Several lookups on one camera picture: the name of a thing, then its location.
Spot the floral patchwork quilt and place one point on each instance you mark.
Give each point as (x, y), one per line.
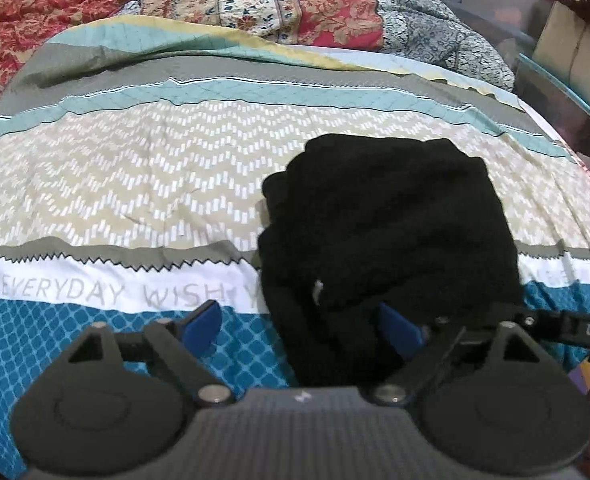
(255, 0)

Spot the black pants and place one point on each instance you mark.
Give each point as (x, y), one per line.
(390, 240)

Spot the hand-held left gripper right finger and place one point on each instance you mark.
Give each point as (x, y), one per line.
(399, 334)

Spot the cardboard box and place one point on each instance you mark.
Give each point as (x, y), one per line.
(575, 55)

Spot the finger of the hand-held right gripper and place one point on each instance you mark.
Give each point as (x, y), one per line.
(512, 314)

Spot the striped printed bedsheet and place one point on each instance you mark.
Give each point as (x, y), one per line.
(125, 170)

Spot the teal-rimmed plastic storage bin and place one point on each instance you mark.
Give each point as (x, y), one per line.
(550, 100)

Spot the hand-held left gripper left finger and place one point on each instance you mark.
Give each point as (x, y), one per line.
(202, 326)

